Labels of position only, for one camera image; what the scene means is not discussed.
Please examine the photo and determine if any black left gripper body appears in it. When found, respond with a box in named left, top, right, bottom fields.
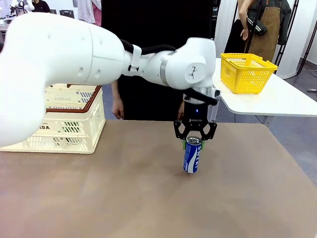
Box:
left=178, top=100, right=212, bottom=136

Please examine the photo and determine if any blue Sweat drink can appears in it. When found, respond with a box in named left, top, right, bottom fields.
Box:
left=182, top=135, right=204, bottom=174

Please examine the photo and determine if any person's right forearm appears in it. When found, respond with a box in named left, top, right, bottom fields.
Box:
left=110, top=81, right=122, bottom=101

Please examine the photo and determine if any yellow plastic shopping basket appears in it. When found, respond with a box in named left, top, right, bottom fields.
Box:
left=219, top=53, right=278, bottom=95

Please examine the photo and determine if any person's right hand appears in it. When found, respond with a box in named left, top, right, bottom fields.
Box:
left=111, top=99, right=124, bottom=119

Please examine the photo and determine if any white side table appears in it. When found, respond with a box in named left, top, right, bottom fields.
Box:
left=212, top=58, right=317, bottom=127

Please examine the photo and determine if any white curtain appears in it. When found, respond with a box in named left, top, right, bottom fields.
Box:
left=214, top=0, right=240, bottom=59
left=282, top=0, right=307, bottom=80

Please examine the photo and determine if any cream crate with brown rim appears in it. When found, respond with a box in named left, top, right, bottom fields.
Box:
left=0, top=83, right=106, bottom=154

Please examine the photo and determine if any person's black shirt torso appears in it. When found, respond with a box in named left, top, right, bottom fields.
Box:
left=100, top=0, right=215, bottom=122

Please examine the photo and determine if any black metal stand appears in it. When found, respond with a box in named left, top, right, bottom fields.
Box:
left=296, top=0, right=317, bottom=75
left=273, top=0, right=299, bottom=72

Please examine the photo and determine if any person in brown apron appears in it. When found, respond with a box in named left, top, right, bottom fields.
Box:
left=237, top=0, right=293, bottom=62

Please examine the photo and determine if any hanging pink garment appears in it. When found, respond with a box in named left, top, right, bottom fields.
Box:
left=90, top=0, right=102, bottom=27

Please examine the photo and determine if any hanging striped white shirt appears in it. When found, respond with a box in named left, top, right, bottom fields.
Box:
left=78, top=0, right=96, bottom=24

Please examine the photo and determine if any seated person in black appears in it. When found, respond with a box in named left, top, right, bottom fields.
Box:
left=32, top=0, right=52, bottom=13

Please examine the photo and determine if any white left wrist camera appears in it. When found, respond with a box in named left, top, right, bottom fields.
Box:
left=208, top=88, right=221, bottom=122

